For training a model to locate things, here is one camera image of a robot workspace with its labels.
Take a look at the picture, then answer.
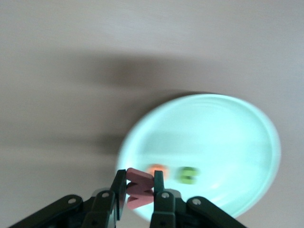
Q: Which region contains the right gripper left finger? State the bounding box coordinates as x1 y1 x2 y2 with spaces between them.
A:
9 169 128 228

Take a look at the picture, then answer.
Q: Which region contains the red foam letter w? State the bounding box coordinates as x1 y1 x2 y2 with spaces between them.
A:
125 167 155 211

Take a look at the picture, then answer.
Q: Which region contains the orange foam letter e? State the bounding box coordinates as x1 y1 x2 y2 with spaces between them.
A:
146 163 171 179

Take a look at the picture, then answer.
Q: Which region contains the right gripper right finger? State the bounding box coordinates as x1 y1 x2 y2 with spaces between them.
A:
151 170 245 228

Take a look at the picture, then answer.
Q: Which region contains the pale green plate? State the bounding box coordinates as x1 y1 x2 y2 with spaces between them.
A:
117 94 282 219

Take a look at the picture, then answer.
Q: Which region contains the green foam letter n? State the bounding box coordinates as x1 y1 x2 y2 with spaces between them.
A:
177 166 199 185

